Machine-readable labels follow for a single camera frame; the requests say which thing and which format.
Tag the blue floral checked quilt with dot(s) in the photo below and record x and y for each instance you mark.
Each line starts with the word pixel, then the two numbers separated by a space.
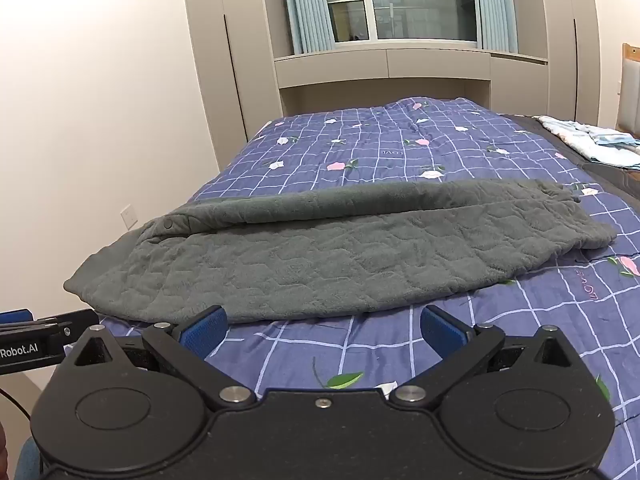
pixel 380 145

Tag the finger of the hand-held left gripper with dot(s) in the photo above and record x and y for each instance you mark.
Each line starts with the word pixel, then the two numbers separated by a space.
pixel 75 325

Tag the grey fleece pants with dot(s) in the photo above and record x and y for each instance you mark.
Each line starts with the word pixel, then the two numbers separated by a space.
pixel 325 255

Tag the pile of folded light clothes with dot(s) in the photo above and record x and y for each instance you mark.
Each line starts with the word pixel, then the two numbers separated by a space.
pixel 600 142

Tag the beige wardrobe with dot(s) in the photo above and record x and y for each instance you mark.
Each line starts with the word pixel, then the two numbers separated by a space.
pixel 565 35
pixel 225 60

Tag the white wall socket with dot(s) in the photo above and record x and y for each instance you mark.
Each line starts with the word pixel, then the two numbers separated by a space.
pixel 128 216

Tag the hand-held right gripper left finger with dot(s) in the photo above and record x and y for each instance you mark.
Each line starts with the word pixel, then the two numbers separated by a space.
pixel 202 332

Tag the wooden headboard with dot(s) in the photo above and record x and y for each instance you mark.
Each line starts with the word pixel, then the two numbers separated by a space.
pixel 629 90

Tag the light blue curtain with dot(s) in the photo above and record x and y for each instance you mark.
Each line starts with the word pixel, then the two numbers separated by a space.
pixel 495 5
pixel 305 5

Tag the beige window cabinet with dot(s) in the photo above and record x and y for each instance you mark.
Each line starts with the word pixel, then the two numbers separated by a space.
pixel 380 65

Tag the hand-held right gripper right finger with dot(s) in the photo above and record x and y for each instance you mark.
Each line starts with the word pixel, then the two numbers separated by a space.
pixel 442 332

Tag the blue clothing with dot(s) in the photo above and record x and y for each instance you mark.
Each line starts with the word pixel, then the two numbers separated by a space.
pixel 27 460

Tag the window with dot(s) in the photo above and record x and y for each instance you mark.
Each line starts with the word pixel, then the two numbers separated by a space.
pixel 420 0

